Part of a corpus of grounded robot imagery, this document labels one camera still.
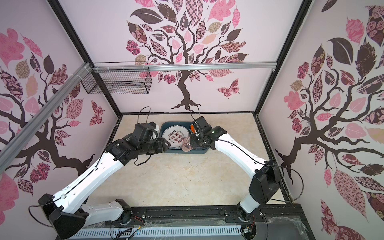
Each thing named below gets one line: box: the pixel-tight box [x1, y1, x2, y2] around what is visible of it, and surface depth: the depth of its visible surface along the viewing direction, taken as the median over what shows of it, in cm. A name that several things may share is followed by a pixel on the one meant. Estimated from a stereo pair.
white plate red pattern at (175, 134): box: [162, 124, 190, 149], surface depth 106 cm
